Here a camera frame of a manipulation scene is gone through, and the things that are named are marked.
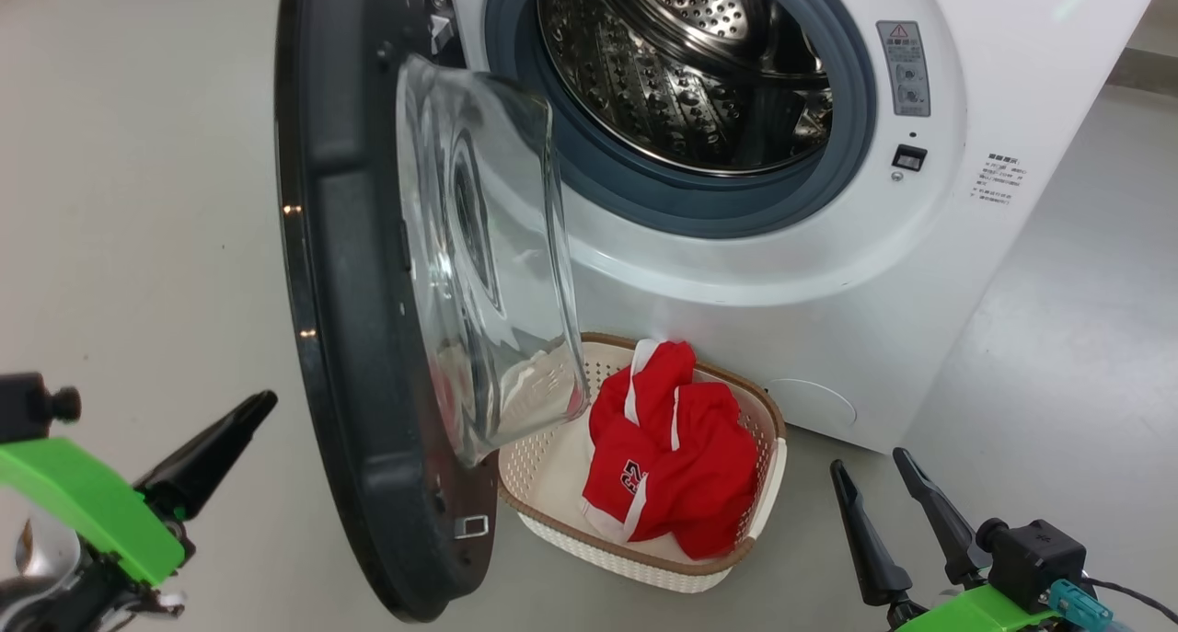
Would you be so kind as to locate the grey rubber door gasket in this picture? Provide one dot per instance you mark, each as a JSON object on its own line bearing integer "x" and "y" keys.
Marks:
{"x": 598, "y": 190}

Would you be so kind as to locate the white front-load washing machine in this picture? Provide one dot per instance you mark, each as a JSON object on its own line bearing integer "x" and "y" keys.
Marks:
{"x": 828, "y": 319}

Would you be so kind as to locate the black door lock slot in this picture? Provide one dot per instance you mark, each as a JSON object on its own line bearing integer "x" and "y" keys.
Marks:
{"x": 909, "y": 157}

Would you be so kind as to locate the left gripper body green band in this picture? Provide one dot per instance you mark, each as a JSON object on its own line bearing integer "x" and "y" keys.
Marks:
{"x": 83, "y": 503}

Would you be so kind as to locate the cream perforated laundry basket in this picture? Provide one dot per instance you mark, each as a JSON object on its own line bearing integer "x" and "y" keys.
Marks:
{"x": 552, "y": 485}

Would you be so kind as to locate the metal door hinge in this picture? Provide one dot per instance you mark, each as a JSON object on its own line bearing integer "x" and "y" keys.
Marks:
{"x": 442, "y": 25}

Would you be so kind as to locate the black washing machine door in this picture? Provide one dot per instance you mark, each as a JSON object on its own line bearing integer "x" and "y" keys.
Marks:
{"x": 350, "y": 246}

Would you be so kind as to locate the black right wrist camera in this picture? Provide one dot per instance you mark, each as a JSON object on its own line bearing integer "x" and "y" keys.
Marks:
{"x": 1040, "y": 554}

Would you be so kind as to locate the teal right camera connector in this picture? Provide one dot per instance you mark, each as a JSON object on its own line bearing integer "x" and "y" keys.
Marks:
{"x": 1077, "y": 604}

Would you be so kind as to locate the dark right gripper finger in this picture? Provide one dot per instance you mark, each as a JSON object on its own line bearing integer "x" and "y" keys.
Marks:
{"x": 870, "y": 549}
{"x": 943, "y": 531}

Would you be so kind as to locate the steel washing drum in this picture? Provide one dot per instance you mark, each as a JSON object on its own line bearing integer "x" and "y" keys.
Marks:
{"x": 644, "y": 80}

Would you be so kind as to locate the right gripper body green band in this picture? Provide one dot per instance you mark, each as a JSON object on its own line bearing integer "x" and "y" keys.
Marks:
{"x": 985, "y": 614}

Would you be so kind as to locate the grey warning label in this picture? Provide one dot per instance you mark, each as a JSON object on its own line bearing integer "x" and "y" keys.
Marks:
{"x": 904, "y": 69}

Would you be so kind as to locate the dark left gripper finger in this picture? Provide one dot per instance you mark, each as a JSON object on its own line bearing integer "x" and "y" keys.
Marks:
{"x": 207, "y": 457}

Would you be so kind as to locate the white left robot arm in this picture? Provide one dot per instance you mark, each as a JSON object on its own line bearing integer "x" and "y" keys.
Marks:
{"x": 46, "y": 595}

